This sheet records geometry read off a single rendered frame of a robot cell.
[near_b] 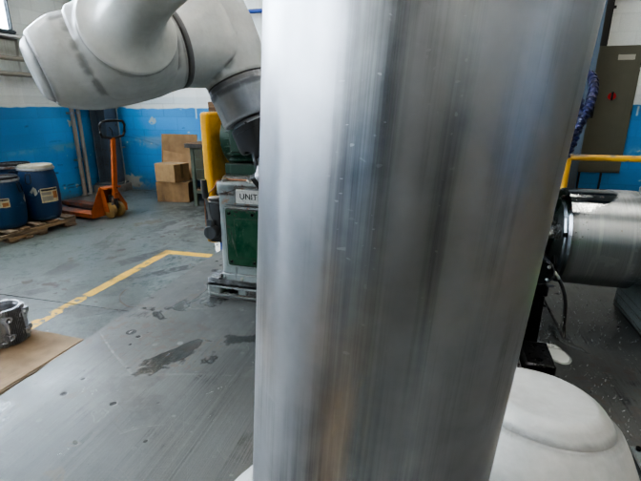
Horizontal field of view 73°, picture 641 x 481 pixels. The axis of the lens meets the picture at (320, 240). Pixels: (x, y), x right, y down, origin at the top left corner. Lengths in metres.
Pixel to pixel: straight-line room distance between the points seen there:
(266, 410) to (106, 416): 0.83
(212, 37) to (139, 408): 0.70
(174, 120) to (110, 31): 6.99
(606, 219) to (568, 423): 0.90
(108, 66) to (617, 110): 6.36
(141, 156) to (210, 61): 7.33
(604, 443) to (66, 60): 0.57
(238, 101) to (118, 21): 0.18
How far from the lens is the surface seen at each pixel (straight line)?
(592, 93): 1.25
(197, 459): 0.84
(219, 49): 0.61
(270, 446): 0.17
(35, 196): 5.73
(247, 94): 0.61
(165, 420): 0.93
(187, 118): 7.37
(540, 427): 0.35
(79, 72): 0.54
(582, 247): 1.20
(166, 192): 6.83
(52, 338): 2.84
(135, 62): 0.53
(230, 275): 1.34
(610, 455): 0.37
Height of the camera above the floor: 1.37
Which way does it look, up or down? 17 degrees down
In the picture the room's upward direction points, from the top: straight up
